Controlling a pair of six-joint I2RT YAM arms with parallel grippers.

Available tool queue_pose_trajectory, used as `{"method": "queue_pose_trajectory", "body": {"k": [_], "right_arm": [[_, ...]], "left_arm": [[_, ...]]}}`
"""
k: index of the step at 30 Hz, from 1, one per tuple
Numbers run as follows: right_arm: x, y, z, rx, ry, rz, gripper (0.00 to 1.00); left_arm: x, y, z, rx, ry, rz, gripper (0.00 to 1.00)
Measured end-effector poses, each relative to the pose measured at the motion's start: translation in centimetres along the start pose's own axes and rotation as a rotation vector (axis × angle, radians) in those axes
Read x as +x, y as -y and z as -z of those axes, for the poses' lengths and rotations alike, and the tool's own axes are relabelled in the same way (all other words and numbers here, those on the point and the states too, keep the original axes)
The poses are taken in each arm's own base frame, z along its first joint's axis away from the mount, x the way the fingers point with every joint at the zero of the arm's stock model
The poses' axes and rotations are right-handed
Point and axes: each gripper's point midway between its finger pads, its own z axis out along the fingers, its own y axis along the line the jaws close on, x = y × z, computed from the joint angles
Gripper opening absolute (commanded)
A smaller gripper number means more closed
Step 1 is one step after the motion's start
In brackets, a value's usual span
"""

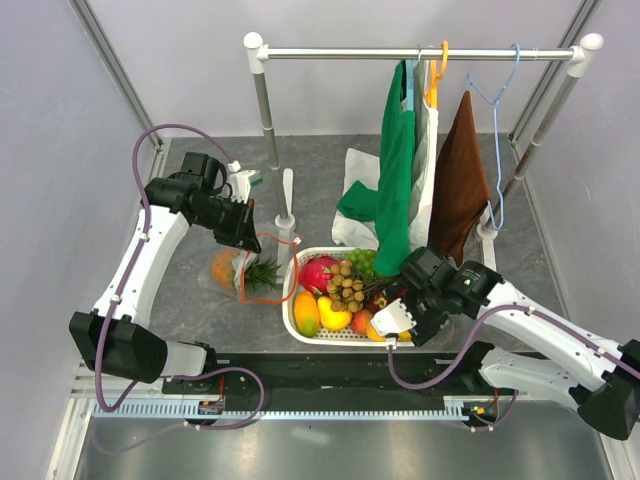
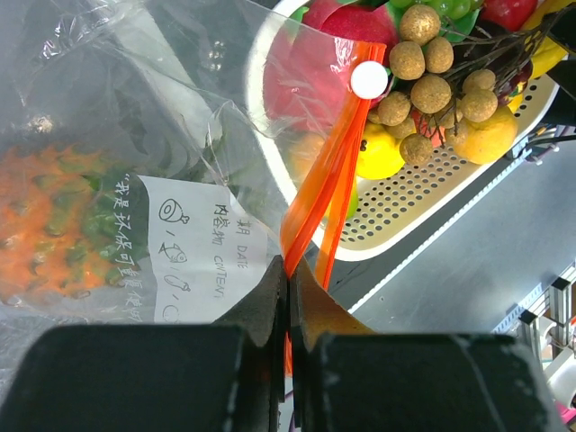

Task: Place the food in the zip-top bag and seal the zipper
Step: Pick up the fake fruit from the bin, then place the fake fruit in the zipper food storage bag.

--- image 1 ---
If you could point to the silver white clothes rack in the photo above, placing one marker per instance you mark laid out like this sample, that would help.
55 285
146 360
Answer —
578 57

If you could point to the white cable duct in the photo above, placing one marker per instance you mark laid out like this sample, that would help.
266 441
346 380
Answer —
193 409

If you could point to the light blue hanger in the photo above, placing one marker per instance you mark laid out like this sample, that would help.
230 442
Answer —
408 100

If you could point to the peach fruit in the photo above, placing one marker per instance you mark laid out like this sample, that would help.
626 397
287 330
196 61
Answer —
360 321

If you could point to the green yellow mango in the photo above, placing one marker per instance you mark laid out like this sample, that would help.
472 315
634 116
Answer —
306 314

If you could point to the white grey garment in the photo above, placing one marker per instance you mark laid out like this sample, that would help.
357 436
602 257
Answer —
363 167

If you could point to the white plastic fruit basket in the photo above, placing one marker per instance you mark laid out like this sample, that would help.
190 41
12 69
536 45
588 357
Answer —
291 287

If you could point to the brown longan bunch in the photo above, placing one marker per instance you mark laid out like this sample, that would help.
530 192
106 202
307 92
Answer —
345 288

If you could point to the brown towel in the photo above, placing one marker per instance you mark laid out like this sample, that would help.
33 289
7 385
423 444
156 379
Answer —
461 190

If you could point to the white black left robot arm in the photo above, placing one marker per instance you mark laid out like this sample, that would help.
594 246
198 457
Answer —
113 338

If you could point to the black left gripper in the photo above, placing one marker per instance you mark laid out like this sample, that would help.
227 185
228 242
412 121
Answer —
245 218

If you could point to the green shirt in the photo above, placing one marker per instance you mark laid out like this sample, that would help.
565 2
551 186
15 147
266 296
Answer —
387 207

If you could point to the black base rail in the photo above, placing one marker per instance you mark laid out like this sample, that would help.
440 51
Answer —
334 381

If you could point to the blue wire hanger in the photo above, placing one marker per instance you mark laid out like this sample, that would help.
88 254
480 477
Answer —
496 211

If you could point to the green grape bunch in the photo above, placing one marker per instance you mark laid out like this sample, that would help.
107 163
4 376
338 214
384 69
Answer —
362 260

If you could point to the clear zip bag orange zipper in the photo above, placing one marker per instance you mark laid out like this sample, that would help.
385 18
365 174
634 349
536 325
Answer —
279 244

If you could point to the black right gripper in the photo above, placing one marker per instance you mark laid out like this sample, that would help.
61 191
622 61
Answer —
425 327

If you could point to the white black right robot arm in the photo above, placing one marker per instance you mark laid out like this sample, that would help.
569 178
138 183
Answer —
515 343

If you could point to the orange toy pineapple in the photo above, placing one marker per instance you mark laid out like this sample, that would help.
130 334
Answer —
232 270

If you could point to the orange plastic hanger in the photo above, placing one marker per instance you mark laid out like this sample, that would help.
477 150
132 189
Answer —
436 71

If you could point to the yellow pear fruit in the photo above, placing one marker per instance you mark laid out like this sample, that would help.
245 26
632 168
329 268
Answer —
331 319

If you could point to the orange fruit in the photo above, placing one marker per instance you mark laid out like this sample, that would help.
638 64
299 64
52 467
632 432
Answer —
372 334

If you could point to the pink dragon fruit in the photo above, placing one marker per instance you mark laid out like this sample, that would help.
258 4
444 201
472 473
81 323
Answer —
315 275

